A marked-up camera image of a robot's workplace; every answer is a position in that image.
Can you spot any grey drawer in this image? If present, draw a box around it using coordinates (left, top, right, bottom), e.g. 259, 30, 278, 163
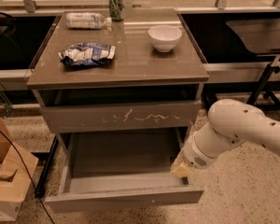
42, 101, 201, 133
46, 128, 203, 213

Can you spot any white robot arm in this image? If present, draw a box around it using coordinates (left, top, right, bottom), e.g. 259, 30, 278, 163
171, 99, 280, 178

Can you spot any grey top drawer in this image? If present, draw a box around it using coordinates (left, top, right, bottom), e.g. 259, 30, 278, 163
42, 101, 201, 133

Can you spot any grey drawer cabinet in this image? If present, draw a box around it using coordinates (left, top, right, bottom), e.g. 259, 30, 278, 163
26, 7, 210, 185

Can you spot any black folding table stand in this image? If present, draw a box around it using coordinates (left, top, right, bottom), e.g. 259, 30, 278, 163
202, 18, 280, 123

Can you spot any white ceramic bowl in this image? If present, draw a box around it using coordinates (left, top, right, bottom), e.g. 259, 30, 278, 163
148, 25, 182, 52

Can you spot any blue white chip bag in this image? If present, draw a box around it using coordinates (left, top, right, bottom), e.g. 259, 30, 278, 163
58, 42, 116, 67

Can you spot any brown cardboard box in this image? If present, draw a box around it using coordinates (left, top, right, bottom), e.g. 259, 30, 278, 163
0, 119, 38, 221

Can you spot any clear plastic water bottle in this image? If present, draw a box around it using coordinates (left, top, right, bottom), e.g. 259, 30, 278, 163
65, 12, 112, 30

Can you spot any green drink can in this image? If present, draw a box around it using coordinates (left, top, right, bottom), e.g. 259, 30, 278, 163
108, 0, 123, 21

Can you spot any black cable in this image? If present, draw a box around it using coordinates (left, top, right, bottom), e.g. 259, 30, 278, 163
0, 75, 56, 224

